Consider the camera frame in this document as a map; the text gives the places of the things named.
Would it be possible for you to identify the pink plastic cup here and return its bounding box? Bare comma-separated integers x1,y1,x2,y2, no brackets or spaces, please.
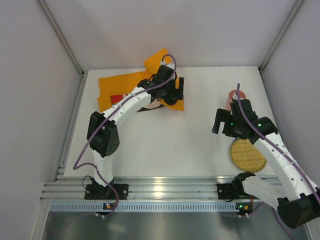
225,89,247,111

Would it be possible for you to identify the orange Mickey Mouse placemat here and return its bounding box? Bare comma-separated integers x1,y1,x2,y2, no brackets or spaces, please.
97,48,184,113

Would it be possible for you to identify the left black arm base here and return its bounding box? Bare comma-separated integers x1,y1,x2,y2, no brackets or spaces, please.
82,175,129,200

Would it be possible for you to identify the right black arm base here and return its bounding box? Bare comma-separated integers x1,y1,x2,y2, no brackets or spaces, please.
216,183,250,202

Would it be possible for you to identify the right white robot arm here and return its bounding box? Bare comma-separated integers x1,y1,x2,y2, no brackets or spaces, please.
212,99,320,229

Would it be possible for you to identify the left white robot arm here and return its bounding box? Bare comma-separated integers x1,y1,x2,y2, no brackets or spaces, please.
86,62,184,187

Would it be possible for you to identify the yellow round plate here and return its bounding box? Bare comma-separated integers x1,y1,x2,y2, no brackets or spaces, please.
229,138,267,173

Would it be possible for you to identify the perforated grey cable duct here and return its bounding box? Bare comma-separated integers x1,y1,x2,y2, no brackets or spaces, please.
49,201,252,213

